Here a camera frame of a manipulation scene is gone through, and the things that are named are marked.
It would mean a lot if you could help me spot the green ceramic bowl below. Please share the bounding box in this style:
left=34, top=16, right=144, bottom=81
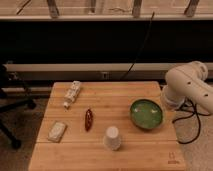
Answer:
left=130, top=99, right=163, bottom=130

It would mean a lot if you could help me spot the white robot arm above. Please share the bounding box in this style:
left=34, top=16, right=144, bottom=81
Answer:
left=161, top=61, right=213, bottom=114

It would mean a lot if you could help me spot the white plastic bottle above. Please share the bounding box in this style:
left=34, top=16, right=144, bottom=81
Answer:
left=63, top=81, right=81, bottom=109

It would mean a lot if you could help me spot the dark red chili pepper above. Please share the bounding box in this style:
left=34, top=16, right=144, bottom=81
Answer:
left=85, top=109, right=93, bottom=131

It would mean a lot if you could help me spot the white paper cup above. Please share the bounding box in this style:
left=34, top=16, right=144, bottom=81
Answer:
left=103, top=126, right=121, bottom=151

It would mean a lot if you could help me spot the white rectangular sponge block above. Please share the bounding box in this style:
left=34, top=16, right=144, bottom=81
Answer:
left=47, top=122, right=67, bottom=143

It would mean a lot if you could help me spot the black office chair base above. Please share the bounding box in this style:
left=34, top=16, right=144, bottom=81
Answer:
left=0, top=64, right=36, bottom=149

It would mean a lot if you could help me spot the black hanging cable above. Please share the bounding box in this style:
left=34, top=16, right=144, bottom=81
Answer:
left=119, top=11, right=156, bottom=82

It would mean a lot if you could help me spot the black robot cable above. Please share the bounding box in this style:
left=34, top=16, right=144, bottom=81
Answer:
left=171, top=98, right=213, bottom=145

